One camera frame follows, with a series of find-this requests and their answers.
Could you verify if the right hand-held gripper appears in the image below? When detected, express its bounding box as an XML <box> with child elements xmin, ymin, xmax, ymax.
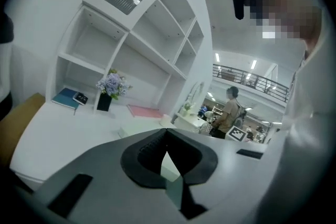
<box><xmin>227</xmin><ymin>125</ymin><xmax>248</xmax><ymax>143</ymax></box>

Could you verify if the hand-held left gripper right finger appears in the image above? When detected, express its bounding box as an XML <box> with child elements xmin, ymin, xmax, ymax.
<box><xmin>166</xmin><ymin>128</ymin><xmax>269</xmax><ymax>224</ymax></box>

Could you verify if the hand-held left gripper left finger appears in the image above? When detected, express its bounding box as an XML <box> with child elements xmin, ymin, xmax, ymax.
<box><xmin>28</xmin><ymin>128</ymin><xmax>195</xmax><ymax>224</ymax></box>

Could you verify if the light green folder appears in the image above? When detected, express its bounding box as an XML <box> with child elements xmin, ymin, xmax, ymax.
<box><xmin>118</xmin><ymin>124</ymin><xmax>169</xmax><ymax>138</ymax></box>

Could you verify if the white shelf cabinet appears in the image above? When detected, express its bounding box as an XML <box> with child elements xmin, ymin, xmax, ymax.
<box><xmin>46</xmin><ymin>0</ymin><xmax>213</xmax><ymax>126</ymax></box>

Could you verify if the white desk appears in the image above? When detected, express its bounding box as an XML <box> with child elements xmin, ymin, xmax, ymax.
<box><xmin>9</xmin><ymin>101</ymin><xmax>179</xmax><ymax>191</ymax></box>

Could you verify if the black balcony railing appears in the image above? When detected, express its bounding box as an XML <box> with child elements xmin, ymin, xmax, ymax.
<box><xmin>212</xmin><ymin>63</ymin><xmax>289</xmax><ymax>103</ymax></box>

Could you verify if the small potted plant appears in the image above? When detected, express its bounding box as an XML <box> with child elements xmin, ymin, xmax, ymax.
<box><xmin>182</xmin><ymin>101</ymin><xmax>196</xmax><ymax>117</ymax></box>

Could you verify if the oval vanity mirror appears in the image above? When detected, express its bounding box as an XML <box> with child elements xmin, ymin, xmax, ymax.
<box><xmin>187</xmin><ymin>81</ymin><xmax>205</xmax><ymax>111</ymax></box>

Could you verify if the cream cylindrical cup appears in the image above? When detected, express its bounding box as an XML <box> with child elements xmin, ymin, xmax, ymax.
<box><xmin>160</xmin><ymin>114</ymin><xmax>173</xmax><ymax>126</ymax></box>

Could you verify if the black vase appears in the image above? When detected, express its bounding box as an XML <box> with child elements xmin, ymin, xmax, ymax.
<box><xmin>96</xmin><ymin>93</ymin><xmax>113</xmax><ymax>112</ymax></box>

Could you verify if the pink notebook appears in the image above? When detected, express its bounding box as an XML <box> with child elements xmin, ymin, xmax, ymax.
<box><xmin>127</xmin><ymin>104</ymin><xmax>163</xmax><ymax>119</ymax></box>

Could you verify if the black spiral notepad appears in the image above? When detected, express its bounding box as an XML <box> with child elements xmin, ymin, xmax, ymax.
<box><xmin>72</xmin><ymin>91</ymin><xmax>89</xmax><ymax>106</ymax></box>

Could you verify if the blue notebook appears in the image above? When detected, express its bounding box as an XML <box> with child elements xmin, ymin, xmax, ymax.
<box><xmin>51</xmin><ymin>87</ymin><xmax>79</xmax><ymax>110</ymax></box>

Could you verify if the blue flower bouquet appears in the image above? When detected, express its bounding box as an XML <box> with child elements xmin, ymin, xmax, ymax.
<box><xmin>96</xmin><ymin>72</ymin><xmax>132</xmax><ymax>100</ymax></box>

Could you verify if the person's head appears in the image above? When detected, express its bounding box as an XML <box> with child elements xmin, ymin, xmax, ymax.
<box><xmin>245</xmin><ymin>0</ymin><xmax>323</xmax><ymax>49</ymax></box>

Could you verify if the black head-worn camera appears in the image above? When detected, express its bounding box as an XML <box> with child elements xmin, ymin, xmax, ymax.
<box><xmin>230</xmin><ymin>0</ymin><xmax>247</xmax><ymax>20</ymax></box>

